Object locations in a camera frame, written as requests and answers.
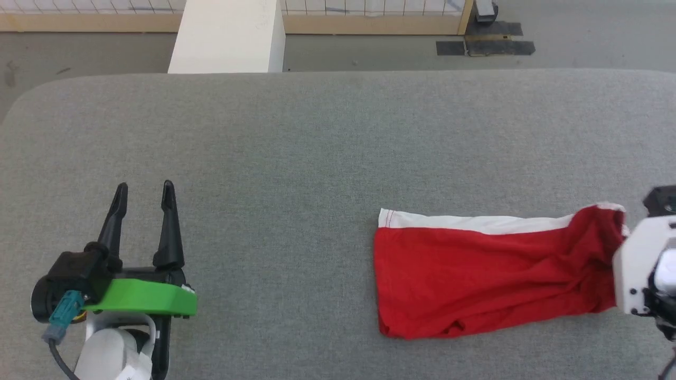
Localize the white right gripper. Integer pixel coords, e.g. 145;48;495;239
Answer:
612;215;676;317

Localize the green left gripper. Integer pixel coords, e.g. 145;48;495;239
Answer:
31;180;198;324

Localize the red white-trimmed cloth garment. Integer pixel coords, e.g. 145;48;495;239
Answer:
373;202;631;340

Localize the grey fabric sofa cushion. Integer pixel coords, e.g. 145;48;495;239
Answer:
0;69;676;380

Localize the white rectangular box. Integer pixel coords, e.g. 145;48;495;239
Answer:
167;0;286;74

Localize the metal partition leg with caster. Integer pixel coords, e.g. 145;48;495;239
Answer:
474;0;499;24

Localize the lemon print partition panel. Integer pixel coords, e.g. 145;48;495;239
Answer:
0;0;474;35

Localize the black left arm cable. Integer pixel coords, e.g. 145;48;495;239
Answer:
42;290;86;380

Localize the large black base plate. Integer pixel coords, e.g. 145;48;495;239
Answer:
464;21;536;56

